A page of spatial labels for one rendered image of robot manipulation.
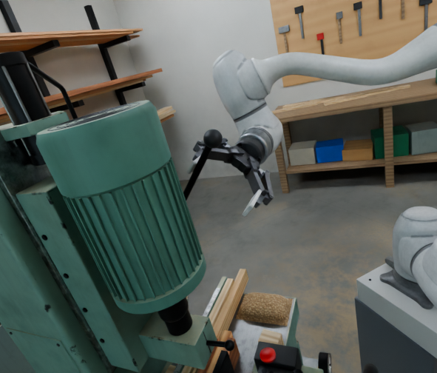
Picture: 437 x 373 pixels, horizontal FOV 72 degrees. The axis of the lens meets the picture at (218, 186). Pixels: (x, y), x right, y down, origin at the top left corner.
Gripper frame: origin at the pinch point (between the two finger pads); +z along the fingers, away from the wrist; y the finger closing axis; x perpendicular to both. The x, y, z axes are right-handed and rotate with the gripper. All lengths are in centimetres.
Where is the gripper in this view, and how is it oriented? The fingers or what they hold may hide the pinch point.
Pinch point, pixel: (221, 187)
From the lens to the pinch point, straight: 59.4
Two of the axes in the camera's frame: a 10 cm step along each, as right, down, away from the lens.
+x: 4.8, -6.6, -5.8
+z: -3.7, 4.4, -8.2
